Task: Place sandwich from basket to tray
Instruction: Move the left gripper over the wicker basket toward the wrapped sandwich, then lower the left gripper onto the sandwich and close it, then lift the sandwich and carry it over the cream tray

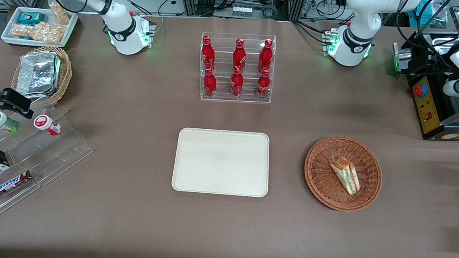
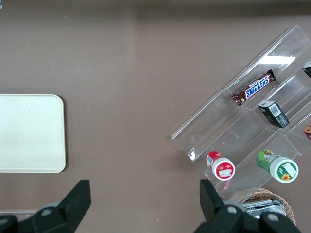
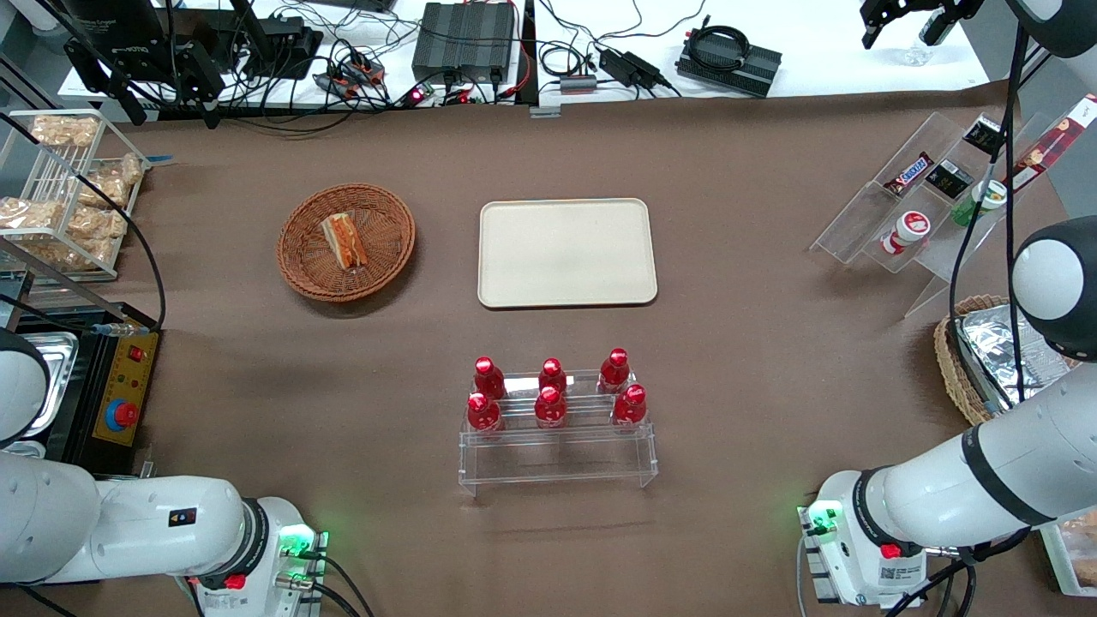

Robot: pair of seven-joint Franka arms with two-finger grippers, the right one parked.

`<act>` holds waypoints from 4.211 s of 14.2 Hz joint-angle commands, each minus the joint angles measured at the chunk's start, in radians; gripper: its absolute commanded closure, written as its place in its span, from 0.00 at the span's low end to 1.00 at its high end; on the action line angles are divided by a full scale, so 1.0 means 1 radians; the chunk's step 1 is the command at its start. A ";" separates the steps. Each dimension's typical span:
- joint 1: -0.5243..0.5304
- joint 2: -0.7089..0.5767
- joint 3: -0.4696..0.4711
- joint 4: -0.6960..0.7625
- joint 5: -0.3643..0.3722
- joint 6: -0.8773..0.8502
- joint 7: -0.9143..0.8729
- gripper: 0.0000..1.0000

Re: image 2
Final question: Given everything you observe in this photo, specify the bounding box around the woven wicker basket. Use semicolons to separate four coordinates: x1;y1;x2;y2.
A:
229;188;297;226

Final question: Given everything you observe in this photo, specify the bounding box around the red cup with white lid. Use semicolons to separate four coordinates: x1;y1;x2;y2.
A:
206;150;236;181

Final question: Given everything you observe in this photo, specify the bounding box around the Snickers chocolate bar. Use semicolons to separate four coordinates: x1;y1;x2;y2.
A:
231;69;277;107

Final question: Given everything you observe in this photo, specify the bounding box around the silver foil packet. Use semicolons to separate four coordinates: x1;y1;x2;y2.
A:
242;198;287;219

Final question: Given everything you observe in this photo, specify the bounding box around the cream plastic tray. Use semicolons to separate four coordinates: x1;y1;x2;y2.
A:
0;94;67;174

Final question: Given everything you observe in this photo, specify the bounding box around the green cup with white lid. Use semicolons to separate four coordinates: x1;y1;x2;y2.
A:
255;149;299;183

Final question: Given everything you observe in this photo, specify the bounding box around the black package with white print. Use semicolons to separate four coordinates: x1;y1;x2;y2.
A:
302;61;311;79

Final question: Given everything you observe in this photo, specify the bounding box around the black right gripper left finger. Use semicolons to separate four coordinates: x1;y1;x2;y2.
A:
0;179;92;233

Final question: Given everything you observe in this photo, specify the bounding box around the clear acrylic display organizer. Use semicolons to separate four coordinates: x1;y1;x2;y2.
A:
170;25;311;203

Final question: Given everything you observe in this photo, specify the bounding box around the black box with barcode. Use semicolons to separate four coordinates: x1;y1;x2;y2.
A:
257;100;290;129

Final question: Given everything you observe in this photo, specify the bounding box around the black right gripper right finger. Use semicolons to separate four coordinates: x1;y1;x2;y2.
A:
194;179;302;233

